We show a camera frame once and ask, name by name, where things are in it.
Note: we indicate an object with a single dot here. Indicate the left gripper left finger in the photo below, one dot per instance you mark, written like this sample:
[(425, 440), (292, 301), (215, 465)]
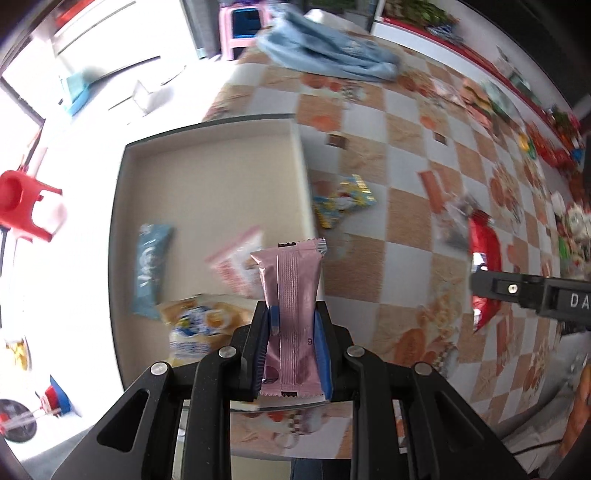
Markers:
[(251, 340)]

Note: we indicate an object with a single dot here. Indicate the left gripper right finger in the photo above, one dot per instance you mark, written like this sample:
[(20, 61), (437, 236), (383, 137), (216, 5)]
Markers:
[(331, 342)]

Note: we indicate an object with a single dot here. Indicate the pink wafer bar packet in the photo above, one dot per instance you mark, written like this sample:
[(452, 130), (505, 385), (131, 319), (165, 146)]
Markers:
[(290, 275)]

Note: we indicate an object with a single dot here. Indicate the potato sticks snack bag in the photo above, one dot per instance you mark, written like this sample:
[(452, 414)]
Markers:
[(203, 323)]

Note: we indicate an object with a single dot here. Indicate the red shiny snack packet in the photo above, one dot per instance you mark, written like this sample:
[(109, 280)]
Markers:
[(485, 253)]

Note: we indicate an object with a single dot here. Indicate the hello kitty candy packet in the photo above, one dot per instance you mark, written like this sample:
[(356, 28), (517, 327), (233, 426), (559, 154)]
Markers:
[(352, 194)]

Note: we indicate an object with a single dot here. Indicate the clear bag of candies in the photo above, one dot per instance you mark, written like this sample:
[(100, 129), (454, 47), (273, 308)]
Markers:
[(452, 221)]

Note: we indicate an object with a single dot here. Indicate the pink cranberry crisp packet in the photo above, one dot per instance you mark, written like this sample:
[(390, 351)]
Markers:
[(233, 263)]

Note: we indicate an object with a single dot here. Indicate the teal snack bar packet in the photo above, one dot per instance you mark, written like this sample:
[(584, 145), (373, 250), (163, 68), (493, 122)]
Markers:
[(151, 250)]

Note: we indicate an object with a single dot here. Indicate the beige cardboard box tray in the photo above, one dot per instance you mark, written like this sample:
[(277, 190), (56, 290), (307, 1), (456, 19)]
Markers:
[(211, 182)]

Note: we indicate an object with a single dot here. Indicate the patterned checkered tablecloth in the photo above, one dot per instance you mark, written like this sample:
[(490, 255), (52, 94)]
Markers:
[(396, 273)]

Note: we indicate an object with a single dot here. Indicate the white small stool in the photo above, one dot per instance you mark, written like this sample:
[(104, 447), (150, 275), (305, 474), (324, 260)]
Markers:
[(146, 100)]

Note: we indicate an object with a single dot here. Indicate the red plastic stool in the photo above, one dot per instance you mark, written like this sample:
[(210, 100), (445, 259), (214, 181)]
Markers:
[(19, 194)]

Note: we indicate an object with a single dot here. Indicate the pink plastic stool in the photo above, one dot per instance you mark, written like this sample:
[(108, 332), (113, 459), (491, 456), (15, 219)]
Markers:
[(239, 24)]

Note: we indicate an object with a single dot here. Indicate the light blue garment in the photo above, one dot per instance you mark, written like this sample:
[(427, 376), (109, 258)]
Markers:
[(299, 43)]

